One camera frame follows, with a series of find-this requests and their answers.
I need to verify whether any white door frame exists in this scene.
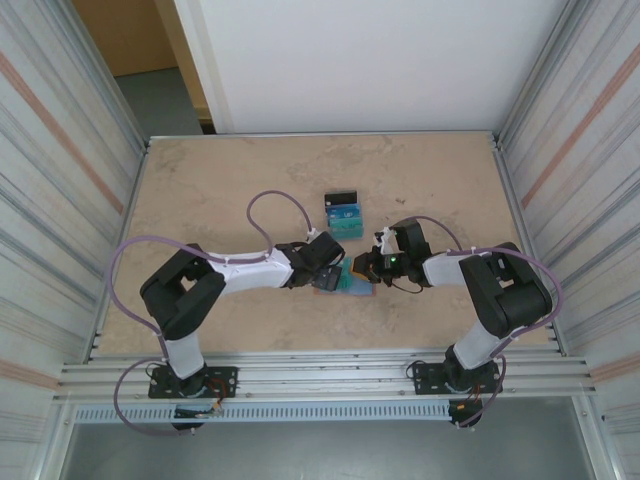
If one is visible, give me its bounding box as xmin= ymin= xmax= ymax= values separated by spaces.
xmin=172 ymin=0 xmax=236 ymax=135

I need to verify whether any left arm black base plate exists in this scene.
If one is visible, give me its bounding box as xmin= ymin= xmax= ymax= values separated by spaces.
xmin=148 ymin=366 xmax=239 ymax=400

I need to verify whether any small circuit board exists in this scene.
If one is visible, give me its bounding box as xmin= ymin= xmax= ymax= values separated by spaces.
xmin=173 ymin=404 xmax=224 ymax=419

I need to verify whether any aluminium rail frame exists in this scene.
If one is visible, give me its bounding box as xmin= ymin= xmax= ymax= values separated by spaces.
xmin=57 ymin=348 xmax=596 ymax=404

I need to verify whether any brown wooden door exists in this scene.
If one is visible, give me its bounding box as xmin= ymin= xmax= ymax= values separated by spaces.
xmin=72 ymin=0 xmax=214 ymax=135

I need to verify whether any perforated grey cable tray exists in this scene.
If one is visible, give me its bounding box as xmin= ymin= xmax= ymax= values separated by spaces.
xmin=72 ymin=403 xmax=451 ymax=424

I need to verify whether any teal plastic card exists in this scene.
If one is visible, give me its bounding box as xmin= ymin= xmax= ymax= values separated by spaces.
xmin=337 ymin=257 xmax=357 ymax=292

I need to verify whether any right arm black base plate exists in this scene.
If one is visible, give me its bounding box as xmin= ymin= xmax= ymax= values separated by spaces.
xmin=412 ymin=357 xmax=503 ymax=396

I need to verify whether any striped translucent side panel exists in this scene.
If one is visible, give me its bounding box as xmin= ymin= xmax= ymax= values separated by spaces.
xmin=492 ymin=0 xmax=640 ymax=451
xmin=0 ymin=0 xmax=151 ymax=480

